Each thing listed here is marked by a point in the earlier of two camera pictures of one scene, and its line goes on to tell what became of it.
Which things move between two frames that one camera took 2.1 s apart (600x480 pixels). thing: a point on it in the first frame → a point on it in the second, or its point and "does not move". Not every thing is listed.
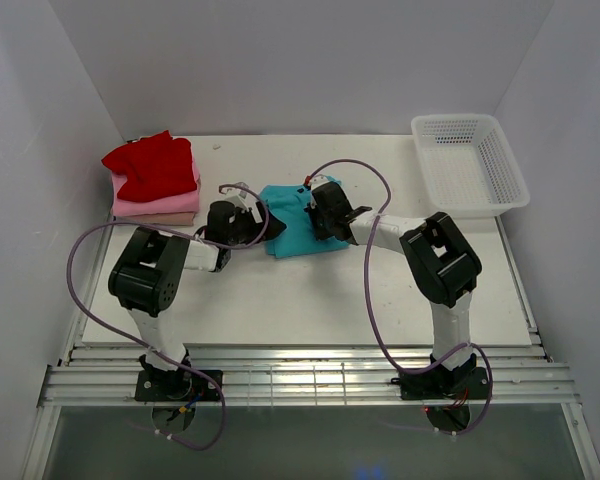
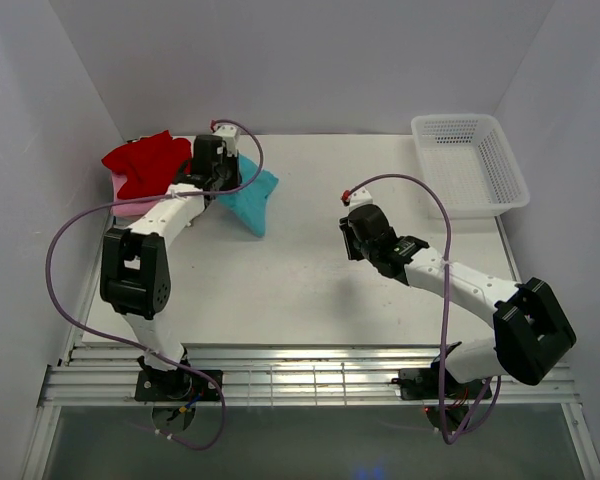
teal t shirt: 288,203 → 249,202
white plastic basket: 467,165 does not move
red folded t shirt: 155,167 does not move
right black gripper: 313,211 → 348,233
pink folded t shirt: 182,202 does not move
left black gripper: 274,229 → 235,181
